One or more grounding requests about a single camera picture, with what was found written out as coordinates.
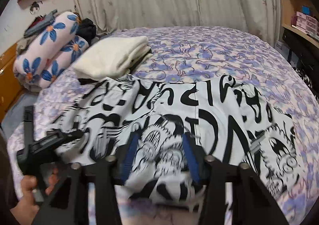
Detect black white graffiti jacket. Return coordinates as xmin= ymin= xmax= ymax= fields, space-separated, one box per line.
xmin=50 ymin=75 xmax=304 ymax=205

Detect grey clothes pile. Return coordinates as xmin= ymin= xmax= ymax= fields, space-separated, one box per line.
xmin=23 ymin=9 xmax=57 ymax=38

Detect black clothing bundle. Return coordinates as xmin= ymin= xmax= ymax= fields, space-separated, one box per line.
xmin=76 ymin=18 xmax=97 ymax=45

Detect person left hand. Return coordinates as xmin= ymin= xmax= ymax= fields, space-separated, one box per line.
xmin=10 ymin=175 xmax=39 ymax=224

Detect orange wooden bedside cabinet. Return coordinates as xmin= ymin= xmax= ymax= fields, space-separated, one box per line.
xmin=0 ymin=43 xmax=25 ymax=121

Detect cream folded fleece garment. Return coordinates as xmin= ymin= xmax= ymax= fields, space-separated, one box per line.
xmin=73 ymin=36 xmax=151 ymax=81

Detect pink blue flower rolled quilt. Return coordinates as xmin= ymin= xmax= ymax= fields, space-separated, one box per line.
xmin=13 ymin=11 xmax=89 ymax=92

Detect purple cat print blanket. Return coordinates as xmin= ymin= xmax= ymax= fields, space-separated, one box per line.
xmin=7 ymin=26 xmax=318 ymax=224

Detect black white patterned cloth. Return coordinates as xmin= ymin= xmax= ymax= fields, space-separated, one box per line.
xmin=293 ymin=67 xmax=318 ymax=93

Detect pink drawer boxes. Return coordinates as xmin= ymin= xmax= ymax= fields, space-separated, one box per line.
xmin=291 ymin=11 xmax=318 ymax=35

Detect wooden shelf unit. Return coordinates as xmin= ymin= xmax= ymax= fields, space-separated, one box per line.
xmin=281 ymin=0 xmax=318 ymax=47

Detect cartoon face wall sticker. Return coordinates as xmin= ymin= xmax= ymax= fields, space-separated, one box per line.
xmin=29 ymin=1 xmax=43 ymax=16

